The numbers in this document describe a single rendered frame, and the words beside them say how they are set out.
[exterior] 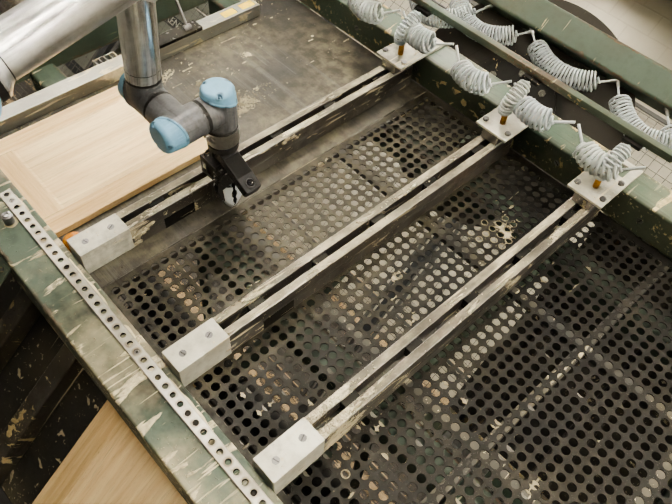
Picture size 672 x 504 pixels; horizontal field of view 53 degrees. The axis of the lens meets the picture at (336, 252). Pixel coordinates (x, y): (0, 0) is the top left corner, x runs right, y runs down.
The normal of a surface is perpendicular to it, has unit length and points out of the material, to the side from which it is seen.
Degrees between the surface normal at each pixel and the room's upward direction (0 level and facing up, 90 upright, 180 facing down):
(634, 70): 90
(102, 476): 90
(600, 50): 90
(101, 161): 50
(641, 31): 90
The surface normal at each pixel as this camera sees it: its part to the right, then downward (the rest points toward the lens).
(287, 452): 0.05, -0.61
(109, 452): -0.43, -0.13
